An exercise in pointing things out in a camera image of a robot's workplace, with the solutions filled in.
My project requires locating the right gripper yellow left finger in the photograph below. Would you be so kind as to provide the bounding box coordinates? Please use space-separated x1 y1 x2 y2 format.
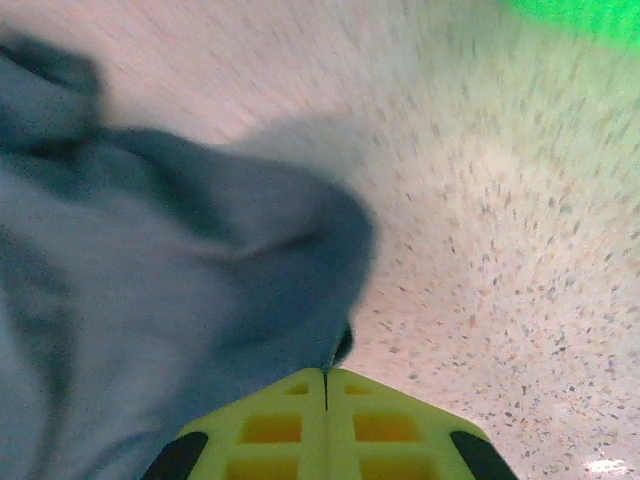
143 368 327 480

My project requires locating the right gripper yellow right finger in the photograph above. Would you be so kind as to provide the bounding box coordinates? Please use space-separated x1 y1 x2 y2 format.
324 368 520 480

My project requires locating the grey t-shirt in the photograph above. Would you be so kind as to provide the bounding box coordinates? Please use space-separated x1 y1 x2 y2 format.
0 29 379 480

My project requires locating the green plastic basket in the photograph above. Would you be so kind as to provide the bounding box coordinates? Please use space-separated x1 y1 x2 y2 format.
492 0 640 47

